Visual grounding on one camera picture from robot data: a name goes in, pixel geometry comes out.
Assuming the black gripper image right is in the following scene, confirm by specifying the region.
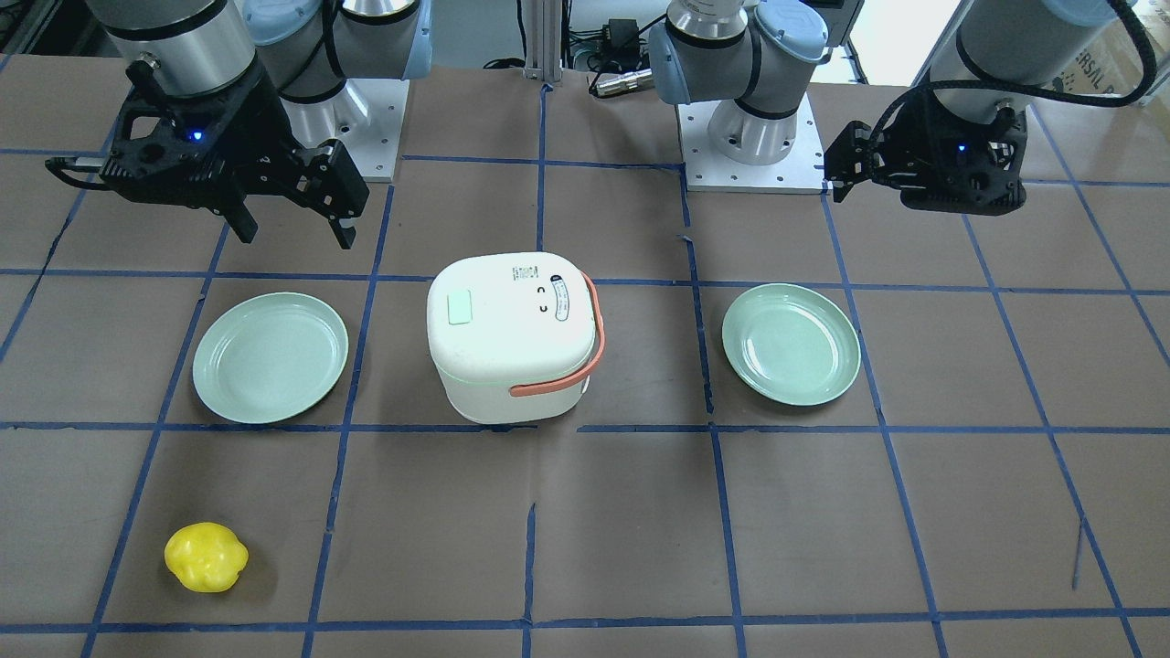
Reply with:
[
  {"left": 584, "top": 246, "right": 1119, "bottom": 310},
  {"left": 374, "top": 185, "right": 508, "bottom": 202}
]
[{"left": 824, "top": 89, "right": 1028, "bottom": 217}]

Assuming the white rice cooker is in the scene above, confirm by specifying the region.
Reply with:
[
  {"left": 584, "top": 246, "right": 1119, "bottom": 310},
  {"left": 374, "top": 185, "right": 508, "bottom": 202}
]
[{"left": 426, "top": 251, "right": 607, "bottom": 425}]

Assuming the silver metal connector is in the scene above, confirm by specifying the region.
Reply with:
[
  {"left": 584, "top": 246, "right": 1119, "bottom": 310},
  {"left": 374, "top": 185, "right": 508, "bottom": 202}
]
[{"left": 590, "top": 69, "right": 654, "bottom": 100}]

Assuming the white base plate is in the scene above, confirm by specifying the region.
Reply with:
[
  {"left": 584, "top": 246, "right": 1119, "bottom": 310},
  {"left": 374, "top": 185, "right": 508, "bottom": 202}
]
[
  {"left": 676, "top": 96, "right": 824, "bottom": 196},
  {"left": 282, "top": 78, "right": 410, "bottom": 184}
]

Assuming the black power adapter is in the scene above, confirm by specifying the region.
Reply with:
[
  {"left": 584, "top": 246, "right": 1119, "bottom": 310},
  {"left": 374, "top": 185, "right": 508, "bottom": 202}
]
[{"left": 601, "top": 18, "right": 640, "bottom": 59}]

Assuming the aluminium frame post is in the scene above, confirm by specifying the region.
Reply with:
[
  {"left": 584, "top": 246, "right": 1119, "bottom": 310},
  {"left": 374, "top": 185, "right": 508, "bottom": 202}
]
[{"left": 521, "top": 0, "right": 567, "bottom": 87}]

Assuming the yellow toy pepper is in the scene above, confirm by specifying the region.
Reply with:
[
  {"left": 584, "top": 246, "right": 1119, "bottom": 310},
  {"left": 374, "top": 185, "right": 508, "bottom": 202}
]
[{"left": 164, "top": 522, "right": 250, "bottom": 594}]

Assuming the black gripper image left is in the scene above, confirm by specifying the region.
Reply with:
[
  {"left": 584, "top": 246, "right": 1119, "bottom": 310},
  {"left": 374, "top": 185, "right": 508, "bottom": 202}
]
[{"left": 46, "top": 56, "right": 369, "bottom": 249}]

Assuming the green plate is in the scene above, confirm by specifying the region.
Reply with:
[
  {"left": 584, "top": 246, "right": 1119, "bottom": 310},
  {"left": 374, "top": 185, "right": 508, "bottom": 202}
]
[
  {"left": 720, "top": 283, "right": 861, "bottom": 407},
  {"left": 192, "top": 292, "right": 347, "bottom": 425}
]

